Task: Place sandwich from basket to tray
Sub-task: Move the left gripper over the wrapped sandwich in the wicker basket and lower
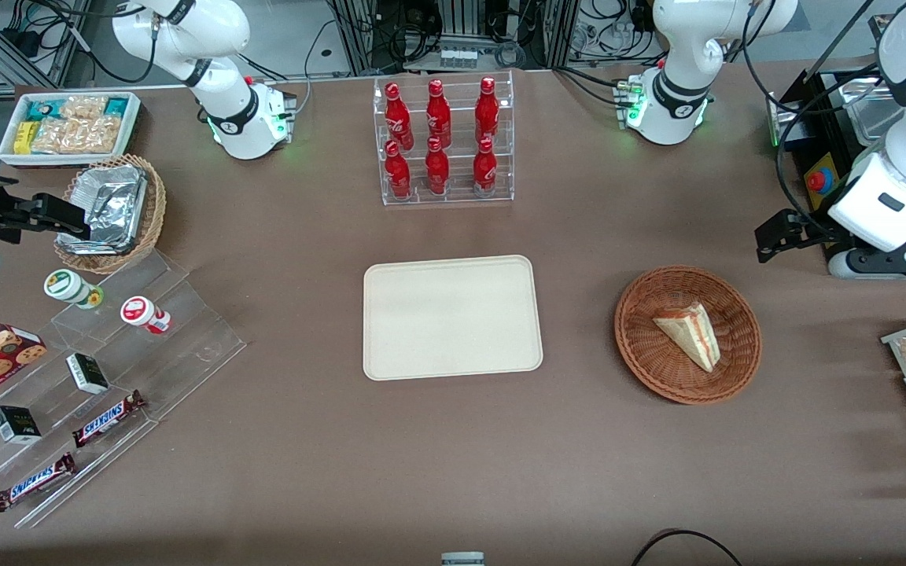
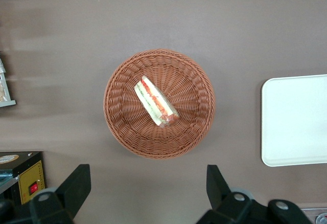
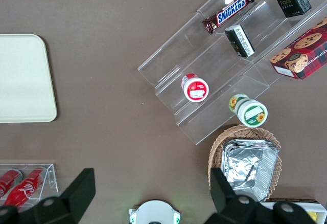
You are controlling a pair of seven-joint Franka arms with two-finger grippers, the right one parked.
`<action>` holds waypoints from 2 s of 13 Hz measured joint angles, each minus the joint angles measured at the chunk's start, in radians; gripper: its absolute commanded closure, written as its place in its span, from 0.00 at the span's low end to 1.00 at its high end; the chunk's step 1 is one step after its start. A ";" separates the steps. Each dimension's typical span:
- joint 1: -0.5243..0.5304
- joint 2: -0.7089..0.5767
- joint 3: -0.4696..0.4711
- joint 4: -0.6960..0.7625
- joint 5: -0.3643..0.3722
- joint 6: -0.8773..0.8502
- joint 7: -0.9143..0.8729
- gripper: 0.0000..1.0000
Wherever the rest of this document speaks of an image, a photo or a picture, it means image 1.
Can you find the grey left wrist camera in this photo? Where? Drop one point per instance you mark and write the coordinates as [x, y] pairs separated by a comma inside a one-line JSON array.
[[878, 266]]

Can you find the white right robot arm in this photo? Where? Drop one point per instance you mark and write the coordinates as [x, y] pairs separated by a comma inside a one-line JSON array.
[[233, 118]]

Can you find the black food warmer case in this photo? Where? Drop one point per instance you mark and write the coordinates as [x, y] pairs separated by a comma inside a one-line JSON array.
[[819, 106]]

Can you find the aluminium frame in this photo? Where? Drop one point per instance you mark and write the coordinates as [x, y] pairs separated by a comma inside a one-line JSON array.
[[355, 35]]

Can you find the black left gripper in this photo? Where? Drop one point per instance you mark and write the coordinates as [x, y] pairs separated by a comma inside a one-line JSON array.
[[808, 229]]

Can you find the clear acrylic stepped shelf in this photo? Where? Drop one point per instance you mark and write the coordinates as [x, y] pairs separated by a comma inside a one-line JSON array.
[[178, 346]]

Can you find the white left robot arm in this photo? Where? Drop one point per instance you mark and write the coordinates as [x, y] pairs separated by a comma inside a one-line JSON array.
[[681, 63]]

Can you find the beige plastic tray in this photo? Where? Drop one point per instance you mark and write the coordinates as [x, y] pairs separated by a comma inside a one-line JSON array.
[[453, 318]]

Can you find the light wicker basket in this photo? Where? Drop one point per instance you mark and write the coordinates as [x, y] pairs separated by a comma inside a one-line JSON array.
[[156, 208]]

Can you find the white plastic bin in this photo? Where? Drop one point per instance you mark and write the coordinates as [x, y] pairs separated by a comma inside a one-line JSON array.
[[132, 126]]

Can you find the yellow snack packet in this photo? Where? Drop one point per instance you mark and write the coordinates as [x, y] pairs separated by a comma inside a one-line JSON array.
[[24, 136]]

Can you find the steel food pan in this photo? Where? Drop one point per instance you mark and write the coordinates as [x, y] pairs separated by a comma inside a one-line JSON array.
[[862, 102]]

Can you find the clear cracker bag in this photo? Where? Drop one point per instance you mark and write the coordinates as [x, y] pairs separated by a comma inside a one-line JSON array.
[[75, 135], [83, 107]]

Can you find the brown wicker basket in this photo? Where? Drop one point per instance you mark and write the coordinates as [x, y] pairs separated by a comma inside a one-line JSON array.
[[650, 354]]

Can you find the red lid cup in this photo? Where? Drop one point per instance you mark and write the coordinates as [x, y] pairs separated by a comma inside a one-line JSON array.
[[141, 313]]

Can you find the Snickers bar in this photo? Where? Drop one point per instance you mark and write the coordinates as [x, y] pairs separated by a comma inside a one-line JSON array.
[[107, 419], [34, 481]]

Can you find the small grey device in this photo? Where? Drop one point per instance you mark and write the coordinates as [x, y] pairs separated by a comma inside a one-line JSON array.
[[462, 560]]

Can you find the red cola bottle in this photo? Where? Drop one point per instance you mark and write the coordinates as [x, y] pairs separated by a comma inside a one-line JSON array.
[[487, 110], [438, 114], [436, 169], [397, 173], [484, 167], [397, 114]]

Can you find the teal snack packet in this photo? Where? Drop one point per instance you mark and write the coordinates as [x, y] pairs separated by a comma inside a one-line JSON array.
[[116, 106], [42, 108]]

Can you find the white power strip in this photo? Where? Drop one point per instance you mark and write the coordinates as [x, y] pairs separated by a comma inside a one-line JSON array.
[[458, 59]]

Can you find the green lid cup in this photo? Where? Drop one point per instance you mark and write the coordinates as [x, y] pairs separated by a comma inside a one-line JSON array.
[[68, 286]]

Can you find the clear acrylic bottle rack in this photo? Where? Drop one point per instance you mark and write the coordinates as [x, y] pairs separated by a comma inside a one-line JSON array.
[[459, 118]]

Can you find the small dark box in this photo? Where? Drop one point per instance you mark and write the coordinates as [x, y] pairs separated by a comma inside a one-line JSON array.
[[16, 424], [87, 373]]

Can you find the triangular sandwich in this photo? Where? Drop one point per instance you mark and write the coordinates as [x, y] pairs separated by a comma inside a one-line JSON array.
[[693, 334]]

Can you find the aluminium foil container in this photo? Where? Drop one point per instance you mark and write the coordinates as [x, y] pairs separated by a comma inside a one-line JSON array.
[[111, 204]]

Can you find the red emergency button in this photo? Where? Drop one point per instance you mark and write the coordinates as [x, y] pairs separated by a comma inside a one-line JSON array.
[[819, 181]]

